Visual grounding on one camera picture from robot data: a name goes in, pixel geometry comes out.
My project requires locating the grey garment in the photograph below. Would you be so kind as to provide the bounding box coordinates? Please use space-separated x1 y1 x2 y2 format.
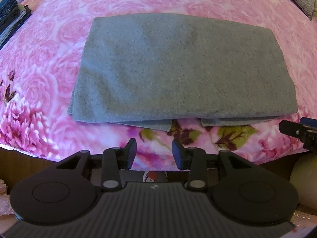
68 13 298 131

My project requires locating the white round plastic bin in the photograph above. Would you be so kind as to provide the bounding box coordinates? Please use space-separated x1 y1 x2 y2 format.
290 153 316 210

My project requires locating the pink rose bed blanket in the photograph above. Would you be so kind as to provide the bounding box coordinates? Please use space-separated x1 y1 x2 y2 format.
1 0 316 170

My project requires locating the stack of folded clothes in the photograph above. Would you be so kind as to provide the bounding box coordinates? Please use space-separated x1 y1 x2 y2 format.
0 0 32 49

